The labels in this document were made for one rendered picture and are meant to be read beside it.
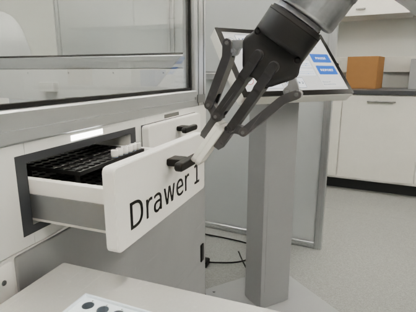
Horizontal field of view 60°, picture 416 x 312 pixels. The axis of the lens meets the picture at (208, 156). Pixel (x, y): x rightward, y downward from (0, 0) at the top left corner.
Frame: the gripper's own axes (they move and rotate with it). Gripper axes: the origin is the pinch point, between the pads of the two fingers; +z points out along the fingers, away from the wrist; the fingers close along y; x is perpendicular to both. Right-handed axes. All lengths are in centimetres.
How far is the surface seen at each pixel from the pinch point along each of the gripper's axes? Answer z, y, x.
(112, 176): 5.4, 4.5, 14.5
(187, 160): 3.9, 1.1, 1.1
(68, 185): 12.4, 9.8, 12.6
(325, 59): -18, 2, -109
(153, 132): 13.5, 15.0, -18.8
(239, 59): -2, 23, -77
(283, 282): 66, -45, -97
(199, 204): 37, 1, -49
